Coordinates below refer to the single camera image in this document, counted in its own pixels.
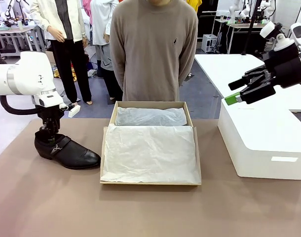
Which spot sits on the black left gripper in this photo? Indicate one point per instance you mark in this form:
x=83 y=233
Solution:
x=50 y=113

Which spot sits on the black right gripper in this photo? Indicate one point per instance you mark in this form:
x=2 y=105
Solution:
x=288 y=66

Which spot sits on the black leather buckle shoe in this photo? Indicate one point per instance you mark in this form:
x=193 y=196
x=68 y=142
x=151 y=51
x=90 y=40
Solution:
x=74 y=155

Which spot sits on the white tissue paper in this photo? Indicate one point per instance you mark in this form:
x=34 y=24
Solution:
x=150 y=153

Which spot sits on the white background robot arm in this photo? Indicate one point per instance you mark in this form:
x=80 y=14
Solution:
x=265 y=5
x=233 y=10

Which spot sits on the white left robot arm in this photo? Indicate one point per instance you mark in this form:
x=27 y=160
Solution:
x=27 y=74

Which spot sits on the white foam box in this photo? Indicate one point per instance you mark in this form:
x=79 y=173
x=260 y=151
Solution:
x=264 y=138

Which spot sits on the small cardboard floor box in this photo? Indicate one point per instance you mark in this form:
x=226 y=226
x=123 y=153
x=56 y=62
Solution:
x=50 y=56

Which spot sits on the brown cardboard shoe box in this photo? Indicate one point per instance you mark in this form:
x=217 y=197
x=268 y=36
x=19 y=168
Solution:
x=150 y=183

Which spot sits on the white side table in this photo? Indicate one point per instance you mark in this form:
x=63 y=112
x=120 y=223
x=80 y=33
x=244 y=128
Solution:
x=227 y=69

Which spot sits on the yellow clothes pile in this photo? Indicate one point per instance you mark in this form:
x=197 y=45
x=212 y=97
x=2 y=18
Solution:
x=57 y=73

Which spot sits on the black tripod pole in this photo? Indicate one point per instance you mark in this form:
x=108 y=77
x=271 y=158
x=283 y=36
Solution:
x=251 y=24

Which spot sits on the background table with green edge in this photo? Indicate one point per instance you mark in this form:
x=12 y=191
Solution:
x=239 y=26

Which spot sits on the grey clothes pile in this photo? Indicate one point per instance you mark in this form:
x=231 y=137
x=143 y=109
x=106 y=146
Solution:
x=92 y=73

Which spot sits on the yellow hanging garment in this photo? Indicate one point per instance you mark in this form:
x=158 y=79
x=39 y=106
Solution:
x=195 y=5

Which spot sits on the grey background work table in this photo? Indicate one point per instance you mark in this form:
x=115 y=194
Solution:
x=12 y=30

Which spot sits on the person in beige sweater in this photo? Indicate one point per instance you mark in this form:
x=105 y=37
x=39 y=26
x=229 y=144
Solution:
x=153 y=49

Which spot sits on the mannequin in cream jacket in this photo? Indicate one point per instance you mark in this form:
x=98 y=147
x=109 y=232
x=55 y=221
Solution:
x=74 y=19

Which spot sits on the mannequin in white shirt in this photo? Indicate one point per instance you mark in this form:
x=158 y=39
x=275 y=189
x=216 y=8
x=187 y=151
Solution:
x=101 y=22

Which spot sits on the background robot with black grippers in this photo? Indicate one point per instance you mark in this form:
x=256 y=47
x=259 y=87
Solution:
x=7 y=17

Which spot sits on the pink hanging garment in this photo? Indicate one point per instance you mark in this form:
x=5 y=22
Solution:
x=86 y=7

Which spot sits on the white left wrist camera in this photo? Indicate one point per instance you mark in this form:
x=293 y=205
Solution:
x=72 y=110

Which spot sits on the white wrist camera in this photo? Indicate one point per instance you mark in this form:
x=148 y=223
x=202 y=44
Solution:
x=267 y=29
x=72 y=110

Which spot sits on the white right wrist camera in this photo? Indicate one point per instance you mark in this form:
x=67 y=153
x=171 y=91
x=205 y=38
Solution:
x=267 y=29

